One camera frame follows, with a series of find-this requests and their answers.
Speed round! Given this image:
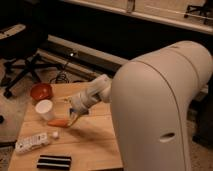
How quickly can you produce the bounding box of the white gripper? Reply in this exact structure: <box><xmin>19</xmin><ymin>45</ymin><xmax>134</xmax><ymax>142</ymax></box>
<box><xmin>62</xmin><ymin>91</ymin><xmax>97</xmax><ymax>127</ymax></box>

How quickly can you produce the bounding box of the orange carrot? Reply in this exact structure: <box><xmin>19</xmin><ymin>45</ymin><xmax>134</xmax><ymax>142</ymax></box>
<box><xmin>47</xmin><ymin>119</ymin><xmax>68</xmax><ymax>127</ymax></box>

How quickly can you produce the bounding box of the white cup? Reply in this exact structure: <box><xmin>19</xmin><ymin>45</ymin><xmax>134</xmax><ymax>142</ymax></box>
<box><xmin>35</xmin><ymin>99</ymin><xmax>55</xmax><ymax>121</ymax></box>

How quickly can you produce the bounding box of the black office chair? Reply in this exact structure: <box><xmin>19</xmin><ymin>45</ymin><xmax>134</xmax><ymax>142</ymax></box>
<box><xmin>0</xmin><ymin>0</ymin><xmax>62</xmax><ymax>98</ymax></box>

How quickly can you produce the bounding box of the metal floor rail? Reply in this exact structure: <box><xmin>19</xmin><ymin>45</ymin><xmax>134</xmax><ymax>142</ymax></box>
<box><xmin>39</xmin><ymin>35</ymin><xmax>128</xmax><ymax>78</ymax></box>

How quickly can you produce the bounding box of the red bowl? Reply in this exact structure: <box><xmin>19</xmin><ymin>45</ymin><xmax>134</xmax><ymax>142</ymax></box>
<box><xmin>30</xmin><ymin>83</ymin><xmax>53</xmax><ymax>101</ymax></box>

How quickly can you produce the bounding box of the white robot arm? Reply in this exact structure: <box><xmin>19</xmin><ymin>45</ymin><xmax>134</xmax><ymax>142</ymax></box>
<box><xmin>67</xmin><ymin>41</ymin><xmax>213</xmax><ymax>171</ymax></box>

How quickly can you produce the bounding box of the black striped block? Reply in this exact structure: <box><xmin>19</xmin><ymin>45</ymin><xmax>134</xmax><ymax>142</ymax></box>
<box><xmin>37</xmin><ymin>155</ymin><xmax>72</xmax><ymax>170</ymax></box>

